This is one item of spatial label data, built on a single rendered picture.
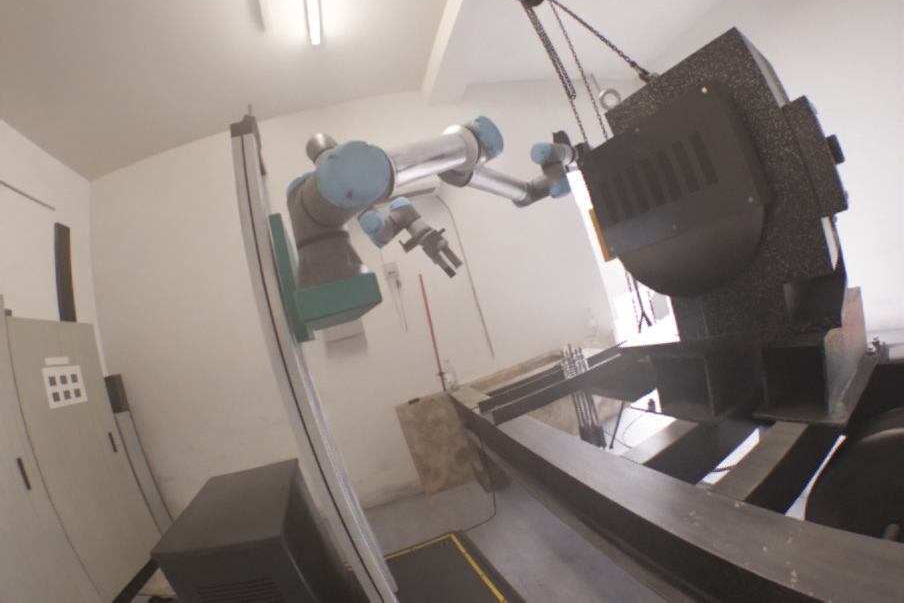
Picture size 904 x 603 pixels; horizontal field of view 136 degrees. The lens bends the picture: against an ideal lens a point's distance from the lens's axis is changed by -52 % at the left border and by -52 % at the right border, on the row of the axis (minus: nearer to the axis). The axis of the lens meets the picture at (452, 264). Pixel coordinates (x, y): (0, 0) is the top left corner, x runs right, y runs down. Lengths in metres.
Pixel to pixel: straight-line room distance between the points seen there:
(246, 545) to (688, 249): 1.17
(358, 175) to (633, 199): 0.67
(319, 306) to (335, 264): 0.08
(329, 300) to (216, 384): 2.11
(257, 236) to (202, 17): 1.55
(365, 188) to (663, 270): 0.72
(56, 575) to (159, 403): 1.50
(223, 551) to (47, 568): 1.46
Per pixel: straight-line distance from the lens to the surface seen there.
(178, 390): 2.89
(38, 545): 2.22
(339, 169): 0.64
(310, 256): 0.74
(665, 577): 1.05
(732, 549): 0.76
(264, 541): 0.87
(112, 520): 2.63
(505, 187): 1.21
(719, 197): 0.89
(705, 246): 0.93
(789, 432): 1.05
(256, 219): 0.91
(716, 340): 1.12
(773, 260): 1.01
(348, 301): 0.70
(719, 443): 1.30
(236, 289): 2.67
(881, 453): 1.14
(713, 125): 0.90
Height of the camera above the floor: 1.20
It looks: 6 degrees up
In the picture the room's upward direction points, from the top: 17 degrees counter-clockwise
